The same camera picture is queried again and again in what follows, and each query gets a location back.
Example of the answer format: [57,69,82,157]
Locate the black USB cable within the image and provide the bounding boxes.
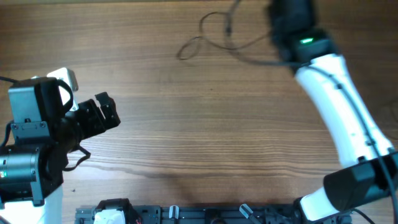
[175,0,274,61]

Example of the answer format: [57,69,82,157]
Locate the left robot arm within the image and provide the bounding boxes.
[1,77,121,223]

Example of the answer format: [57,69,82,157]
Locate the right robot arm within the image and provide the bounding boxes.
[268,1,397,223]

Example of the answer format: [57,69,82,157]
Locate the black aluminium base frame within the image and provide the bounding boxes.
[74,203,352,224]

